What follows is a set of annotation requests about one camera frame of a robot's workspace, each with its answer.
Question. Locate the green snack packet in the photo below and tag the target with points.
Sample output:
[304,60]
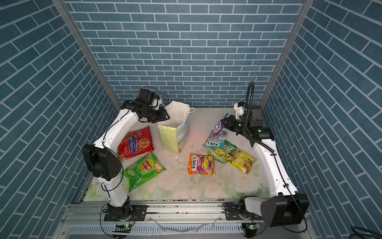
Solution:
[143,170]

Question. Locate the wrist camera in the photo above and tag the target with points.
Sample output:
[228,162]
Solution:
[239,109]
[157,102]

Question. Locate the floral paper gift bag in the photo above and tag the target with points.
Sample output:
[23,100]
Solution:
[174,132]

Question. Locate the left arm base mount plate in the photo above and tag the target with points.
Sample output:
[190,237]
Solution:
[124,214]

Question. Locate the orange Fox's fruit candy bag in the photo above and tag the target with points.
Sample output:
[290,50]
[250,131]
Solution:
[201,164]

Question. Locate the red snack packet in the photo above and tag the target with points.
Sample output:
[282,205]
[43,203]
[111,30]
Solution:
[135,143]

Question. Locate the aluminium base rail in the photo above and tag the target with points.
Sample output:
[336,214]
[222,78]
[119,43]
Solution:
[171,219]

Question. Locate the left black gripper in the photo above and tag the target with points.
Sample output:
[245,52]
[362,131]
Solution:
[162,116]

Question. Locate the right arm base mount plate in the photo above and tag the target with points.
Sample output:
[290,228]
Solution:
[235,212]

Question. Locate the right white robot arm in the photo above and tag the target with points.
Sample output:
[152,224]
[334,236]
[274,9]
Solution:
[285,205]

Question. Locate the teal Fox's candy bag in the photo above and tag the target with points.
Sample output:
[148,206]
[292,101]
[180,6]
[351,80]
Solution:
[215,141]

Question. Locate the yellow-green snack packet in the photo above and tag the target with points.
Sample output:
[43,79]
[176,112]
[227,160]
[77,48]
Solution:
[241,161]

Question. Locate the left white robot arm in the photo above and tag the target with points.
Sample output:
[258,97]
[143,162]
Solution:
[101,157]

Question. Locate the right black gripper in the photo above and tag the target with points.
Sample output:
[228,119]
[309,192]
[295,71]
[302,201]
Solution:
[229,126]

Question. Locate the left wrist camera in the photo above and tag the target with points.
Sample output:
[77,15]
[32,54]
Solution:
[157,102]

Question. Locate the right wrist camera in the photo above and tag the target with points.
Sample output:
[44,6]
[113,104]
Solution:
[239,109]

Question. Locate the green Fox's Spring Tea candy bag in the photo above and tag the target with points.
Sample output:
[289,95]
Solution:
[222,154]

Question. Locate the purple Fox's Berries candy bag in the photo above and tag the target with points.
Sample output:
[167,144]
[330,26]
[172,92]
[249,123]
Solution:
[219,127]

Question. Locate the floral table mat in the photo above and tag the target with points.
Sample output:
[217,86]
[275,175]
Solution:
[175,183]

